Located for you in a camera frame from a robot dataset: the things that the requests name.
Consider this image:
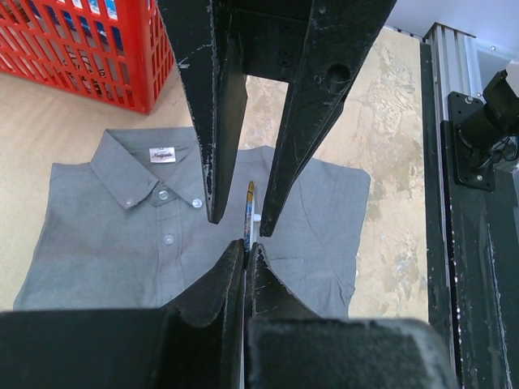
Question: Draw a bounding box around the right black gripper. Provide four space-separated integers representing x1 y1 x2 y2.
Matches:
158 0 395 237

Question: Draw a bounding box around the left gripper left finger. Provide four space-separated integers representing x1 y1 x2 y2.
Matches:
1 240 244 388

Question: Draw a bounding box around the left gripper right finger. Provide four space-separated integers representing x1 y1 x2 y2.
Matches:
244 243 458 388

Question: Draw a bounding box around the grey button shirt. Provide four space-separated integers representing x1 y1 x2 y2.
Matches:
14 128 370 318

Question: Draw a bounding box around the yellow oval brooch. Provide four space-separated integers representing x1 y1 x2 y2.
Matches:
244 181 261 250

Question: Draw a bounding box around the red plastic basket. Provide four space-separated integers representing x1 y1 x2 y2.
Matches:
1 0 174 113

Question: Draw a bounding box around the white shirt label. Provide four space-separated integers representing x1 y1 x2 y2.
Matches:
149 147 176 164

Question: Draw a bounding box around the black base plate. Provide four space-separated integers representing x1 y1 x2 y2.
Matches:
420 43 518 388

